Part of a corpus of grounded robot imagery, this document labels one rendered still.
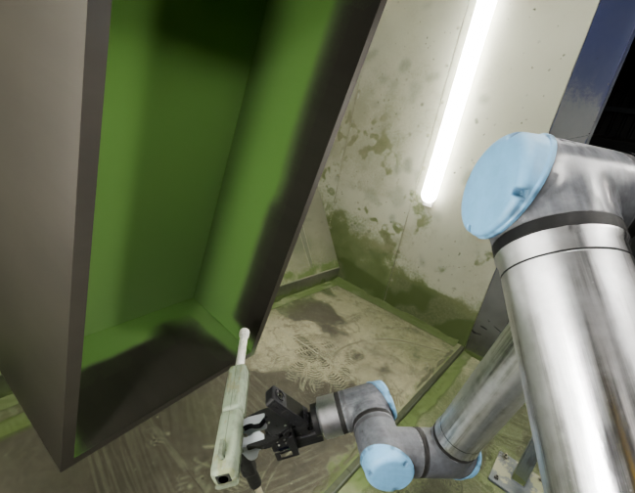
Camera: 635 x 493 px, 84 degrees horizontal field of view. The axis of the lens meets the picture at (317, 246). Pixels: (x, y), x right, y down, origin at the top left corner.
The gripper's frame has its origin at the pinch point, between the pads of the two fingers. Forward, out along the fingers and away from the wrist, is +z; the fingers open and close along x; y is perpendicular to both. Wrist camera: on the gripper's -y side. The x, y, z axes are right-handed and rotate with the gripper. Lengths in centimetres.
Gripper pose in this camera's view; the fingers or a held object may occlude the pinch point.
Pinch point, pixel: (231, 436)
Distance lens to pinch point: 92.7
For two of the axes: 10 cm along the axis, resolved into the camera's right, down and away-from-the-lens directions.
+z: -9.6, 2.7, -0.2
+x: -1.2, -3.6, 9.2
